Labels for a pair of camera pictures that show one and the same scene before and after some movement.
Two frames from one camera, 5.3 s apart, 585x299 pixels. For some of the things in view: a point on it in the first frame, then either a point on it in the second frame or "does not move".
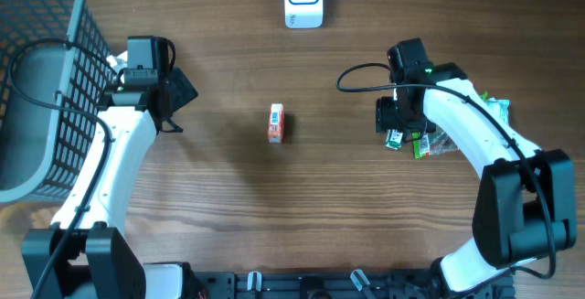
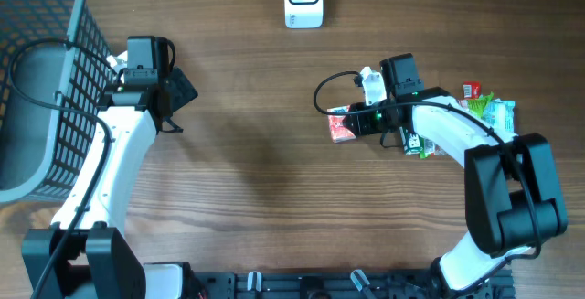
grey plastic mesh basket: [56, 69] does not move
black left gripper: [182, 89] does not move
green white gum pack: [394, 139] to [411, 141]
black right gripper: [386, 119] to [362, 125]
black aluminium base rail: [376, 284] does not move
